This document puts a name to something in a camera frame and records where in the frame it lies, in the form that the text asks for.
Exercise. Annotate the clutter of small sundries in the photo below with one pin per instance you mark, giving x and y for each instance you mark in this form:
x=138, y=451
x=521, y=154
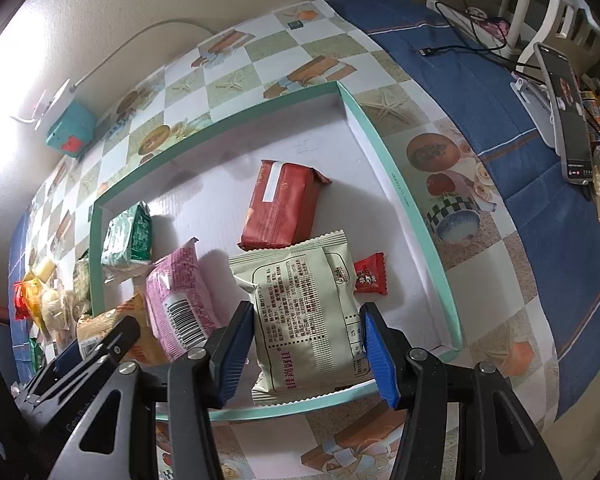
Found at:
x=592, y=105

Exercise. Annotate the white shelf rack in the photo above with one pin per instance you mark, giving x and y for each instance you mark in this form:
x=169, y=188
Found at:
x=517, y=10

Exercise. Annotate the white gooseneck lamp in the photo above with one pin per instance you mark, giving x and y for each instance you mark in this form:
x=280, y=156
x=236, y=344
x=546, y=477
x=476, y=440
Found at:
x=17, y=119

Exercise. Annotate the green snack packet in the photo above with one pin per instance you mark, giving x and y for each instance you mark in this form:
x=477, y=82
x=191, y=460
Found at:
x=130, y=235

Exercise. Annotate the pale yellow pastry packet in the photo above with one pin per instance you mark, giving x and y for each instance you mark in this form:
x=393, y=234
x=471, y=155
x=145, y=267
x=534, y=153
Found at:
x=45, y=267

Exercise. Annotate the red white-striped biscuit packet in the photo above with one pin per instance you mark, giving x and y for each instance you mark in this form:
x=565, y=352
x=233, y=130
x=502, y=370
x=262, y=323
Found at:
x=280, y=205

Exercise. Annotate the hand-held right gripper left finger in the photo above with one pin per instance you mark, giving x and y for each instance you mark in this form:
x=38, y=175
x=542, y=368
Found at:
x=235, y=355

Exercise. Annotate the small teal box red label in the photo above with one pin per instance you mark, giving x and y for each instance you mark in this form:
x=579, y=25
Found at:
x=72, y=122

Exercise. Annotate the white power strip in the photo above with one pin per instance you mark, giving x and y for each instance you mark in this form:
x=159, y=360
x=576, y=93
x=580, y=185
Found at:
x=60, y=97

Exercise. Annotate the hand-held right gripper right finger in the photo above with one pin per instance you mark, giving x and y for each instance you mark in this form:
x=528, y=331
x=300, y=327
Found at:
x=380, y=355

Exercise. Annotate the white round reel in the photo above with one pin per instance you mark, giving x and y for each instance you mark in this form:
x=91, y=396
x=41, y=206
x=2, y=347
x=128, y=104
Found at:
x=472, y=11

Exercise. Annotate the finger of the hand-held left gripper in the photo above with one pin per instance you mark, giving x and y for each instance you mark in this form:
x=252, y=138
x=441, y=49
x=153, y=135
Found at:
x=70, y=352
x=115, y=340

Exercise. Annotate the white phone stand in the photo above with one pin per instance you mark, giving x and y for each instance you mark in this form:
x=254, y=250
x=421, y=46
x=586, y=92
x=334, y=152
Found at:
x=535, y=105

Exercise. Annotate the pink bag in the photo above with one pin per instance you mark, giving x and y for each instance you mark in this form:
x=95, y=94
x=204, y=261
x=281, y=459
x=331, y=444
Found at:
x=495, y=25

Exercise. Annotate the teal shallow cardboard box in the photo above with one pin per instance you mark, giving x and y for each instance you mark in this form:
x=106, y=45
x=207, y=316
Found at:
x=300, y=150

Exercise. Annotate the cream snack packet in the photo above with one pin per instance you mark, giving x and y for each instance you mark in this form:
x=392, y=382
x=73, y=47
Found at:
x=305, y=300

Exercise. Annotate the pink snack packet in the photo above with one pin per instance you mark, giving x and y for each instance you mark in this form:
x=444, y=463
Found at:
x=180, y=290

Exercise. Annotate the orange snack packet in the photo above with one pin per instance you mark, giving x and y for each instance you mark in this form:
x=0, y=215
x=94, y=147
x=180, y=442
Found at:
x=130, y=312

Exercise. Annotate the pile of small wrapped snacks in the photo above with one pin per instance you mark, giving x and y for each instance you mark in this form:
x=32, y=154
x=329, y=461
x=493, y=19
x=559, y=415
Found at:
x=55, y=305

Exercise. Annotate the black smartphone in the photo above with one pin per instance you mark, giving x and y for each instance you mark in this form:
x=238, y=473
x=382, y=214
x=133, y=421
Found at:
x=565, y=110

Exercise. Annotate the small red candy packet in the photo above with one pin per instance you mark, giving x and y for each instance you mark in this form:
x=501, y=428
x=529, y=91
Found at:
x=370, y=275

